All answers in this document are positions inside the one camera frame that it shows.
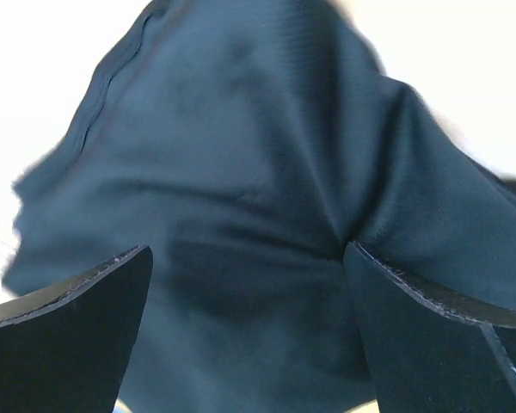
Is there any black t shirt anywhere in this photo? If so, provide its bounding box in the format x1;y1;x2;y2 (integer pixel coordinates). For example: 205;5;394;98
3;1;516;412

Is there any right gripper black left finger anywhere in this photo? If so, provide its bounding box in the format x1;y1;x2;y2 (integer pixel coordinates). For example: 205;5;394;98
0;246;153;412

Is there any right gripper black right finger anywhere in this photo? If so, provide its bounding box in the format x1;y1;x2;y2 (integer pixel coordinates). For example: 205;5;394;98
344;244;516;412

